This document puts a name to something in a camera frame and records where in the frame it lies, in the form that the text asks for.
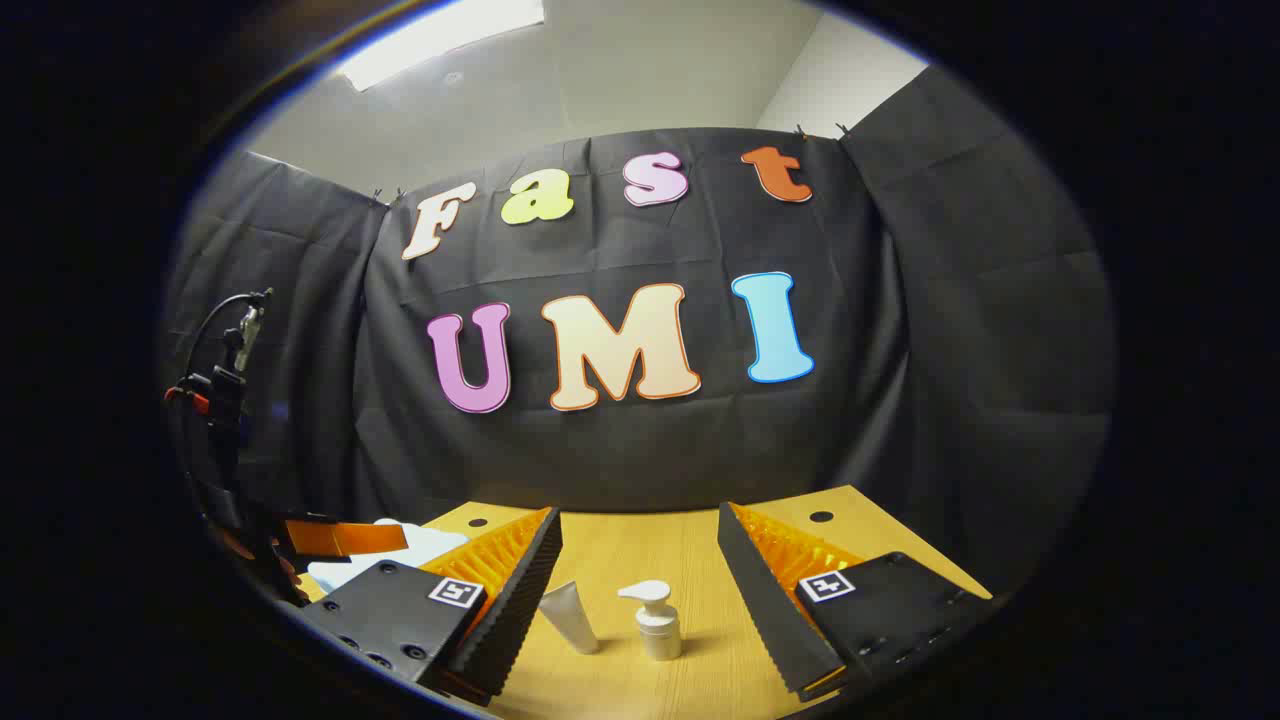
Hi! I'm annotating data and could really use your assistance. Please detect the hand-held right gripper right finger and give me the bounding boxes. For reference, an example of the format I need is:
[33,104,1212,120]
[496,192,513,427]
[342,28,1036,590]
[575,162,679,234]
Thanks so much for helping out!
[716,500,998,703]

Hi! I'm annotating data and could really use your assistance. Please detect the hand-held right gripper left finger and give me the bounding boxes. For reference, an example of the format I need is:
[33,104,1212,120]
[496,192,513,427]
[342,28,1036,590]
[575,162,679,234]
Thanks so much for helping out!
[298,505,564,708]

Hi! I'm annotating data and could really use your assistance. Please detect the white skin care tube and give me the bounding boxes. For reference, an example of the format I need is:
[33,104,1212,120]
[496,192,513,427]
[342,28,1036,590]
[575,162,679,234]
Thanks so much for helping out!
[538,580,601,656]

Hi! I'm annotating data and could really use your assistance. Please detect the light blue suitcase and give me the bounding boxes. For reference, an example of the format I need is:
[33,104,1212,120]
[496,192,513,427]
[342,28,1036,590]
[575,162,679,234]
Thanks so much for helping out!
[308,518,471,593]

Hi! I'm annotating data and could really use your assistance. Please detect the white pump bottle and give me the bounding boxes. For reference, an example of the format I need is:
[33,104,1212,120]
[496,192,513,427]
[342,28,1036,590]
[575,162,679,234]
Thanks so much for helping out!
[617,579,684,662]

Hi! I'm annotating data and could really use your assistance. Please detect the black backdrop cloth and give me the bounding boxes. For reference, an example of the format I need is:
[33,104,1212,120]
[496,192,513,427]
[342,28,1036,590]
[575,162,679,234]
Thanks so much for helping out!
[160,65,1116,601]

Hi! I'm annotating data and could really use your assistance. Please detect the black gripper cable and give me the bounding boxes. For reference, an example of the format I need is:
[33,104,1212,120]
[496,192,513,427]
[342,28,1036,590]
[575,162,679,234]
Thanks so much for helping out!
[185,290,273,401]

